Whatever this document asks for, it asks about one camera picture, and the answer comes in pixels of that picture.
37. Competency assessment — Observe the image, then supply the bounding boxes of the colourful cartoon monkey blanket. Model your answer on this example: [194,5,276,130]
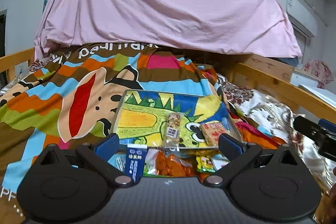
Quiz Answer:
[1,43,228,223]

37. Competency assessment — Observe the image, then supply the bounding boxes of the wooden bed frame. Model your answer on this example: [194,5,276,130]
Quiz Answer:
[1,48,335,123]

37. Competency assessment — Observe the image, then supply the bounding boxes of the dinosaur picture metal tray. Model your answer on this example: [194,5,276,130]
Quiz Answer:
[112,90,241,149]

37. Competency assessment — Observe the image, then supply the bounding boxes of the orange snack bag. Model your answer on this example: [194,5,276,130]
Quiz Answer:
[155,150,197,177]

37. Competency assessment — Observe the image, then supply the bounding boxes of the small clear blue packet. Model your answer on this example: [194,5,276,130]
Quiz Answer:
[108,152,126,172]

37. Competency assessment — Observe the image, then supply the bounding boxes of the white air conditioner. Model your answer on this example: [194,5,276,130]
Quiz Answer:
[277,0,318,39]

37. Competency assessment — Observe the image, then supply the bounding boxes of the pink bed sheet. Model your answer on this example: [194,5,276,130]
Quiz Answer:
[34,0,301,58]

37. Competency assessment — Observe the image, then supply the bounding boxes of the yellow green snack packet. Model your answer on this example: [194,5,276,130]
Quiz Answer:
[196,156,216,173]

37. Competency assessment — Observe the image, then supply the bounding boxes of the blue white milk powder sachet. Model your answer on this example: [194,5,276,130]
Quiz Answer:
[124,144,147,183]

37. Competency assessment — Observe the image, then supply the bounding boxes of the clear wrapped nut bar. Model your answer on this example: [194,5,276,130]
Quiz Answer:
[163,112,182,148]

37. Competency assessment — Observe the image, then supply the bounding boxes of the person's right hand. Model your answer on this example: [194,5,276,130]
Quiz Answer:
[325,167,336,224]

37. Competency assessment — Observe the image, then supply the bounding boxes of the red labelled rice cracker pack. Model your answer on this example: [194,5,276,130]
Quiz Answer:
[200,121,229,147]

